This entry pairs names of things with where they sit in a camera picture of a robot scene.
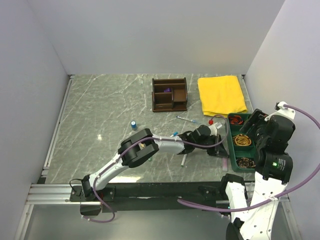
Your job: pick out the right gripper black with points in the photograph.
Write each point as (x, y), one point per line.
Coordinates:
(258, 117)

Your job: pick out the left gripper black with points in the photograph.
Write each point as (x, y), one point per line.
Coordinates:
(218, 150)

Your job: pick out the blue-capped white pen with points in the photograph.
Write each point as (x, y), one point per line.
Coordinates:
(186, 119)

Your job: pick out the blue cap white marker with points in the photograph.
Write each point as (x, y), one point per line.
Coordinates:
(174, 134)

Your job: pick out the green cap white marker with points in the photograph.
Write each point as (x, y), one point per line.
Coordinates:
(183, 160)

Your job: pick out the pink eraser stick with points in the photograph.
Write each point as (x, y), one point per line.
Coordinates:
(225, 164)

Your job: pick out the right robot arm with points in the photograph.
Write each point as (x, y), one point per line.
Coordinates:
(273, 168)

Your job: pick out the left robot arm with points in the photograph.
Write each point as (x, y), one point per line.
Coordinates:
(140, 147)

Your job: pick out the orange rubber bands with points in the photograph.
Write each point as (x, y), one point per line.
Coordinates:
(235, 120)

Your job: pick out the yellow rubber bands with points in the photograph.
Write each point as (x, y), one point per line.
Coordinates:
(241, 140)

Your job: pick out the green compartment tray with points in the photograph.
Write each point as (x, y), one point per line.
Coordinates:
(236, 152)

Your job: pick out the brown rubber bands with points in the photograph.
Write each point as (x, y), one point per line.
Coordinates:
(245, 163)

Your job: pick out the yellow folded cloth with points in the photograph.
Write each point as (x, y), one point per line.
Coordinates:
(221, 95)

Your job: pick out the brown wooden desk organizer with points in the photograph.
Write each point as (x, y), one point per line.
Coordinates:
(175, 101)

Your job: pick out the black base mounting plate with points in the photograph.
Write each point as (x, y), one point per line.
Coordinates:
(142, 196)

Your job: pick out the blue glue bottle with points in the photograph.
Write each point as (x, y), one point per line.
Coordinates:
(134, 125)

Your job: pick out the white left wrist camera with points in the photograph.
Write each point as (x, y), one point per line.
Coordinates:
(214, 125)

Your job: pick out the white aluminium table rail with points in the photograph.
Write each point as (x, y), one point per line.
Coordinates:
(54, 138)

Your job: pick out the front aluminium frame rail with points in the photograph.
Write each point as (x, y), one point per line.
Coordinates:
(55, 194)

